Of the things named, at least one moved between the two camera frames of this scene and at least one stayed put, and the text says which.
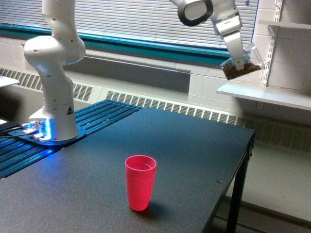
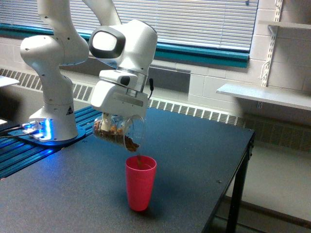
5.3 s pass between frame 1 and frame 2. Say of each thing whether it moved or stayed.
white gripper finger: moved
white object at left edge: stayed
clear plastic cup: moved
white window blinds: stayed
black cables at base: stayed
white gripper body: moved
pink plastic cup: stayed
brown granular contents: moved
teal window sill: stayed
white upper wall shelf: stayed
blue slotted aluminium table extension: stayed
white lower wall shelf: stayed
